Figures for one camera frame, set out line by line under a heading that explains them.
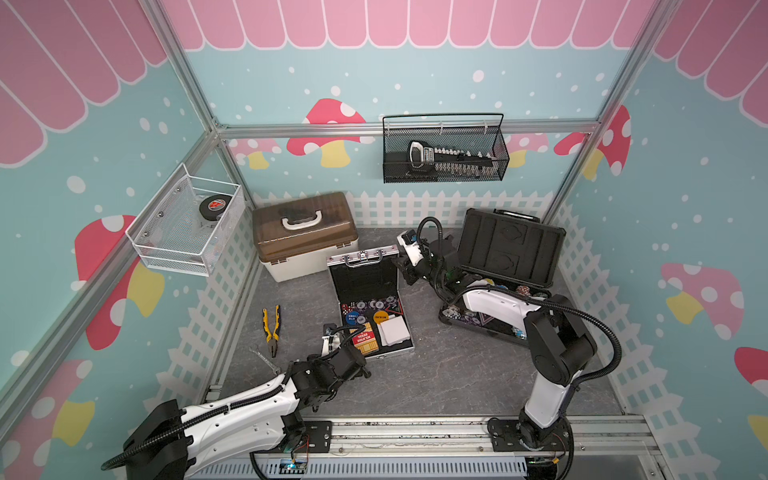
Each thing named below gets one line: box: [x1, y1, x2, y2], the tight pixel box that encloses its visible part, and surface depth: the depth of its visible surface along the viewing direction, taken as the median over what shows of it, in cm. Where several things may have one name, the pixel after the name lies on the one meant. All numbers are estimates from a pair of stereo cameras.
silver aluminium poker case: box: [326, 244, 415, 360], surface depth 91 cm
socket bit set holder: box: [408, 140, 496, 175], surface depth 91 cm
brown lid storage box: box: [252, 192, 359, 283], surface depth 96 cm
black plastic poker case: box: [438, 208, 567, 347], surface depth 102 cm
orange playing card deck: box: [349, 322, 379, 355], surface depth 89 cm
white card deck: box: [377, 315, 411, 346], surface depth 91 cm
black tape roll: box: [199, 194, 233, 221], surface depth 81 cm
